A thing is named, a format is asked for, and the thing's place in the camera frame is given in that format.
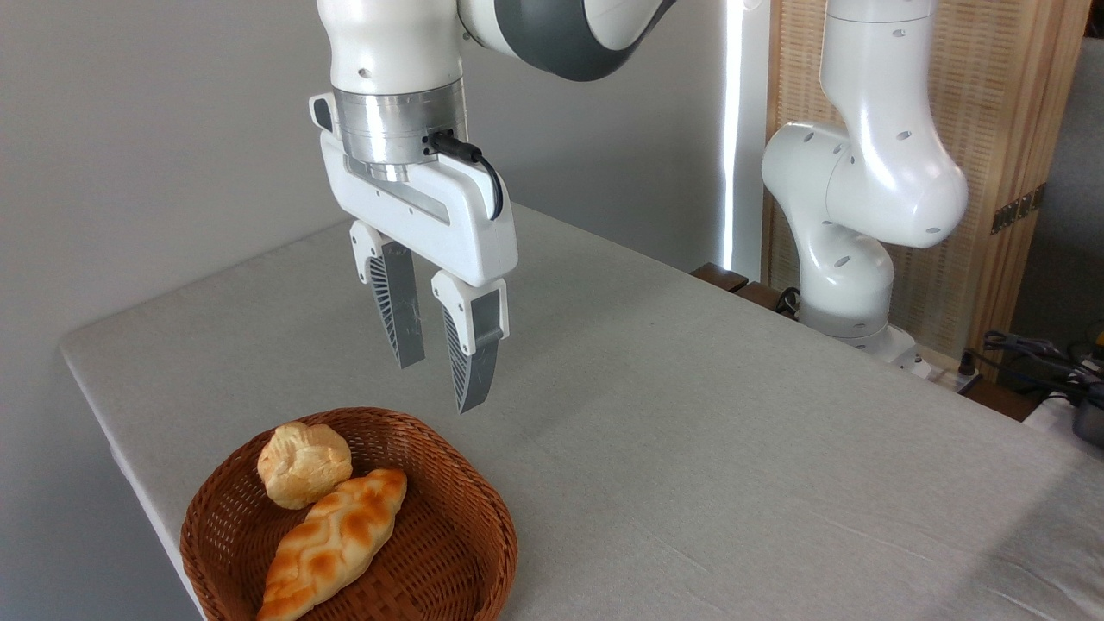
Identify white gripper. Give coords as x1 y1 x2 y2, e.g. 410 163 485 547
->
310 92 519 415

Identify round pale bread roll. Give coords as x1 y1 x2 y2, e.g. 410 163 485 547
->
257 421 354 511

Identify braided golden bread loaf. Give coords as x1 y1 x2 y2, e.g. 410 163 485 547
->
256 467 408 621

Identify brown wicker basket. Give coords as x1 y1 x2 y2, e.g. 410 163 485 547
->
179 407 519 621

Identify dark wooden block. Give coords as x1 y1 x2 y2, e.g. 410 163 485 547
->
733 281 800 320
690 262 750 294

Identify dark metal screen hinge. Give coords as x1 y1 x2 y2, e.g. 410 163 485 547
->
990 183 1047 235

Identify wooden folding screen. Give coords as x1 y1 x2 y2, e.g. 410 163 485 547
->
763 0 1093 380

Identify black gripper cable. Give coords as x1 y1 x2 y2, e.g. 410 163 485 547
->
427 129 505 222

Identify tangled dark cables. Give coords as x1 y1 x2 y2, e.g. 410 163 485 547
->
970 330 1104 408

